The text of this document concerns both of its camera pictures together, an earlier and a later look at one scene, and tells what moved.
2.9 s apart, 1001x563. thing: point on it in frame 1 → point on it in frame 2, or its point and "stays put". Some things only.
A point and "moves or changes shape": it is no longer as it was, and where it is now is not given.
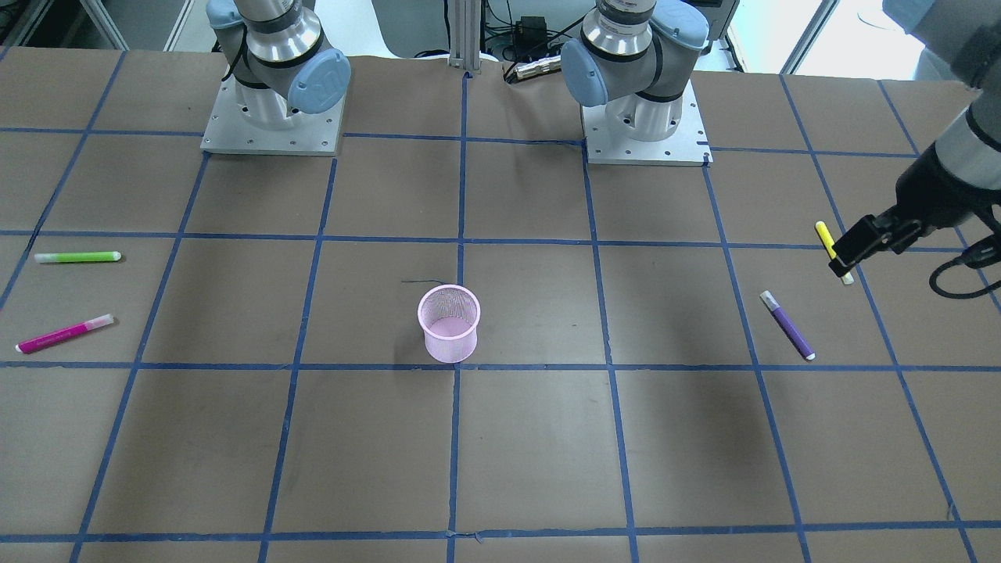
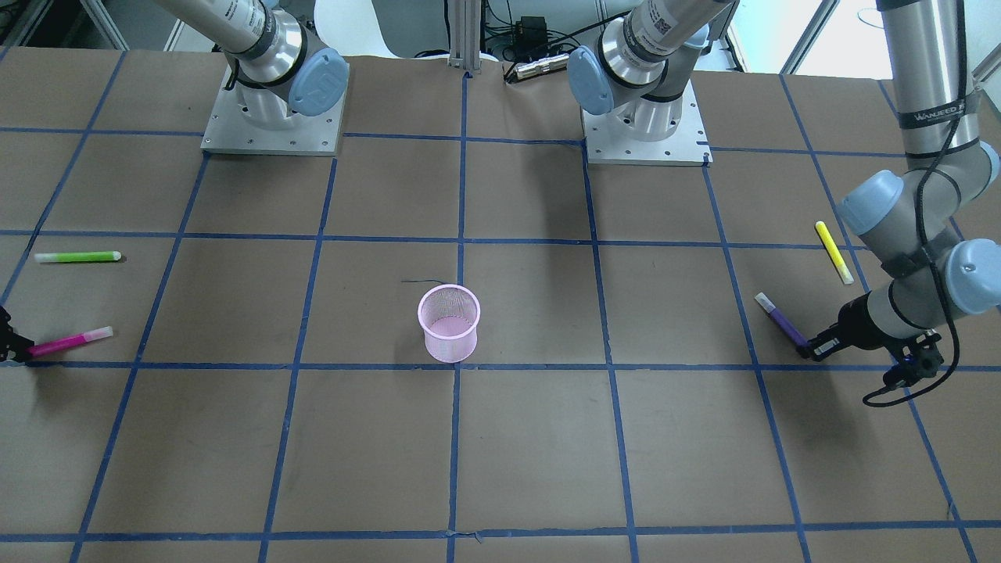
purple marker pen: [776, 309] stays put
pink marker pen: [62, 333] moves or changes shape
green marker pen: [77, 256] stays put
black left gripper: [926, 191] → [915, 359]
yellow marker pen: [827, 241] stays put
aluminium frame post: [464, 34] stays put
